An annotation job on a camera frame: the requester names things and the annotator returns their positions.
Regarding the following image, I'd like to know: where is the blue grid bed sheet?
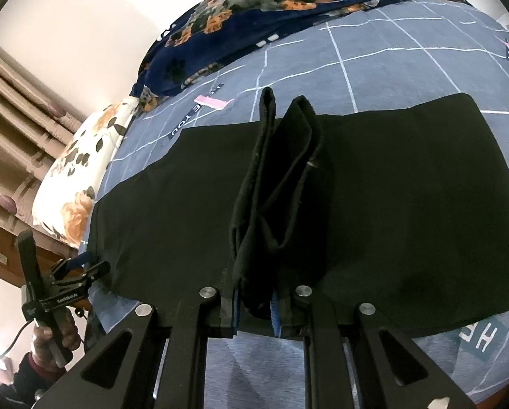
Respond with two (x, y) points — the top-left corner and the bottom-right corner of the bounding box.
(97, 0), (509, 408)

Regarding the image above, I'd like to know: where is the white floral pillow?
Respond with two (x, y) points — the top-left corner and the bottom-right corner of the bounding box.
(31, 96), (139, 248)

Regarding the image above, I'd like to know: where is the brown wooden bed frame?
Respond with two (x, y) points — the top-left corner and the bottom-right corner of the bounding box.
(0, 227), (78, 287)

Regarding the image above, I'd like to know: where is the person's left hand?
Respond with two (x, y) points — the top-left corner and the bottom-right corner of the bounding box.
(31, 307), (80, 373)

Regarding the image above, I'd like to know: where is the black pants orange lining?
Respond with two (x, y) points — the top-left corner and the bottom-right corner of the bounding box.
(87, 90), (509, 336)

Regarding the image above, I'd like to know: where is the navy dog print blanket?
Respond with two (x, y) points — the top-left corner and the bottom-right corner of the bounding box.
(129, 0), (473, 114)

